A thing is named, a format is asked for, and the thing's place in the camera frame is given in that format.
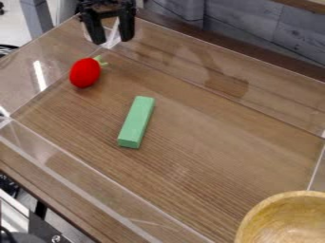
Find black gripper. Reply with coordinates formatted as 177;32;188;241
75;0;138;45

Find red plush fruit green leaves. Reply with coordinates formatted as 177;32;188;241
69;55;109;88

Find green rectangular block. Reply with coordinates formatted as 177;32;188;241
117;96;156;149

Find wooden bowl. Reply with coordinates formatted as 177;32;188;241
234;191;325;243

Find clear acrylic tray enclosure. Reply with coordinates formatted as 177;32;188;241
0;15;325;243

